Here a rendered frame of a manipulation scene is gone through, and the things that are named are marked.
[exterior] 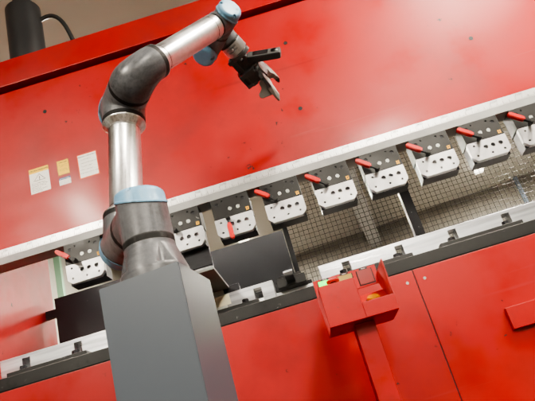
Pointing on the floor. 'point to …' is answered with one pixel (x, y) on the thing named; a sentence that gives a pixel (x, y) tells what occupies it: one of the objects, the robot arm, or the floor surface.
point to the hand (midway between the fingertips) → (281, 90)
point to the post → (411, 213)
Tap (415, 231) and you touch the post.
